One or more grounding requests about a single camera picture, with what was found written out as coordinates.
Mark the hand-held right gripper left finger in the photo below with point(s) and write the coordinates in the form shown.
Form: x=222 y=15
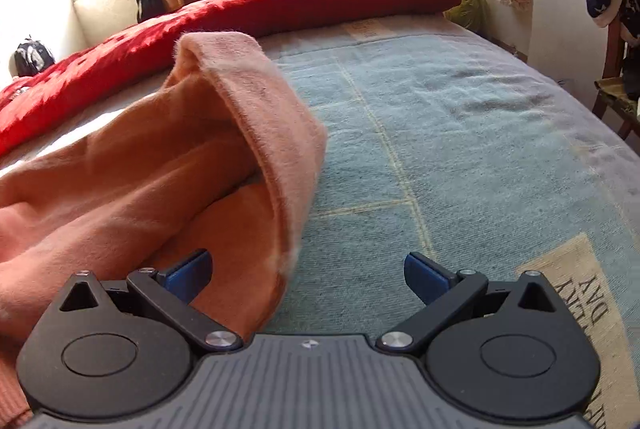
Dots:
x=187 y=276

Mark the pink knit sweater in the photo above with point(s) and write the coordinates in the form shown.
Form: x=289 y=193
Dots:
x=125 y=189

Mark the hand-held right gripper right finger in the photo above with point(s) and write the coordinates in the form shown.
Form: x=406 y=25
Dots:
x=425 y=276

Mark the black backpack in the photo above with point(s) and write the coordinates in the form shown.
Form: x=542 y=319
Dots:
x=32 y=56

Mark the yellow-green bundle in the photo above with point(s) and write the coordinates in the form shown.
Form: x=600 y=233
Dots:
x=465 y=9

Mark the wooden chair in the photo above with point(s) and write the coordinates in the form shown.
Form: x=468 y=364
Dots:
x=612 y=54

